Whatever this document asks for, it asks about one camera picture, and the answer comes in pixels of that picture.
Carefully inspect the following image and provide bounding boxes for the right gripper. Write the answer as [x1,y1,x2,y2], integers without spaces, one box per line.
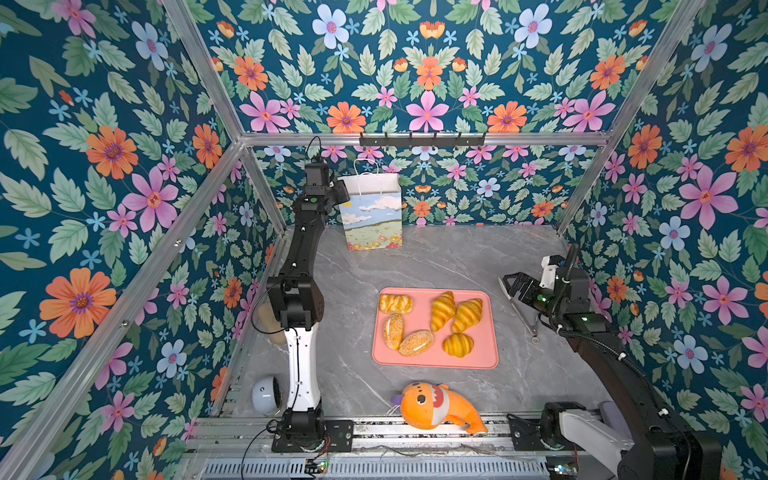
[503,272,566,322]

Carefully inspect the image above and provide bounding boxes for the metal tongs with white tips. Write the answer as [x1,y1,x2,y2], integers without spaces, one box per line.
[499,272,540,345]

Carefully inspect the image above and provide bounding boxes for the landscape print paper bag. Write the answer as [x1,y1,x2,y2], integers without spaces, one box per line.
[339,173,403,252]

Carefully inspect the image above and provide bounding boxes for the fake croissant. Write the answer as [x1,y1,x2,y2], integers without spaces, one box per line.
[430,291,456,333]
[451,298,483,334]

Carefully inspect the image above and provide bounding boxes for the round ridged fake bread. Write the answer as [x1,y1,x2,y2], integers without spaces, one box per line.
[442,333,475,358]

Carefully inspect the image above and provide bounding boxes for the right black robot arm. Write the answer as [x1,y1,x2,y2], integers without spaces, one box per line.
[500,249,722,479]

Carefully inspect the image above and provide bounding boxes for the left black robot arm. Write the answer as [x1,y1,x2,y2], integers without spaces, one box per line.
[267,161,349,450]

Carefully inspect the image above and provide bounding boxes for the braided glazed fake bread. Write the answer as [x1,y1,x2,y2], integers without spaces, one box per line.
[378,294,414,314]

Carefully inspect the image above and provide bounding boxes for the upright sugared fake bun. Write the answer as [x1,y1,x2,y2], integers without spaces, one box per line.
[383,313,405,351]

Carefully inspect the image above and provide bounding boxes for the sugared cream fake bun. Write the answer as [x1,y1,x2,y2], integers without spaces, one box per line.
[398,330,435,357]

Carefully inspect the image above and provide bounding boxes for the pink plastic tray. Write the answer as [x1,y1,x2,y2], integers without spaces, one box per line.
[372,287,498,370]

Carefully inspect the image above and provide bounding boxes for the lavender cylinder object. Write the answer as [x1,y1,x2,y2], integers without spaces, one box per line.
[599,401,632,439]

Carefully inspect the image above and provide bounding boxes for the orange shark plush toy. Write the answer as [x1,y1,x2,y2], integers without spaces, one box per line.
[391,382,488,435]

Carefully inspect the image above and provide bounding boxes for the white round speaker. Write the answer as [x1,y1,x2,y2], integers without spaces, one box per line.
[251,376,282,416]

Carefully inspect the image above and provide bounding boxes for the black hook rail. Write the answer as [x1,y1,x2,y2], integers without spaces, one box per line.
[358,132,486,149]

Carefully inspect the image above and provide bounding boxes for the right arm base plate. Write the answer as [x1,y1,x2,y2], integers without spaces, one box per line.
[506,413,563,451]

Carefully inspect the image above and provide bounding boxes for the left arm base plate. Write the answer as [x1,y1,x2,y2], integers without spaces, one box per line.
[271,419,355,454]

